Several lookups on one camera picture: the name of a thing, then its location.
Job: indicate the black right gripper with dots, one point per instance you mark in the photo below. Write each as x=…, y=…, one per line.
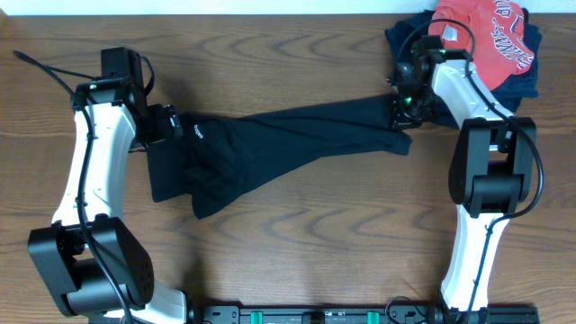
x=402, y=110

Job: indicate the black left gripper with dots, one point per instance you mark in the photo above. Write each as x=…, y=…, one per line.
x=170, y=121

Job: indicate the black polo shirt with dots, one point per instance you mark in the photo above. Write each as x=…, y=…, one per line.
x=218, y=158

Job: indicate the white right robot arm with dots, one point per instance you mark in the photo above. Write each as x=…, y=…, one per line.
x=490, y=174

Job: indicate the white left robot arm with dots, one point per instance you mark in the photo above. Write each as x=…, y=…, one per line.
x=90, y=262

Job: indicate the navy blue folded garment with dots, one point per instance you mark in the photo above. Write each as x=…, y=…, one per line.
x=509, y=93

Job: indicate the orange printed t-shirt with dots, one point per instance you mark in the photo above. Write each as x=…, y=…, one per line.
x=492, y=30

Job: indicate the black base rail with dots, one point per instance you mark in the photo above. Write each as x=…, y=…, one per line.
x=360, y=315

